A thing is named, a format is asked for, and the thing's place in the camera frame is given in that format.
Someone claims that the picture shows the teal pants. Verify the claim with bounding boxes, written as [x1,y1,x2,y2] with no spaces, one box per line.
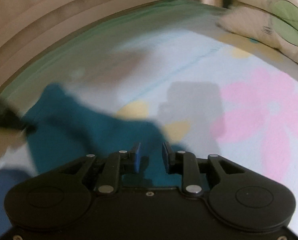
[23,83,182,187]

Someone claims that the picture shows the person's left hand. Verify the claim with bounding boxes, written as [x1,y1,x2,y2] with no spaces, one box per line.
[0,128,26,166]

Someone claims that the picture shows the blue trouser leg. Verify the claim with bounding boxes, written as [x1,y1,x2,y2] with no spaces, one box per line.
[0,168,32,237]

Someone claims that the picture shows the floral patterned bed sheet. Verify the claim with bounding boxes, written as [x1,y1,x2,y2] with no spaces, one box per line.
[0,0,298,240]

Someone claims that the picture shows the cream pillow with green leaves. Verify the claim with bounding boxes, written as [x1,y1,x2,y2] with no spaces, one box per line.
[218,0,298,63]

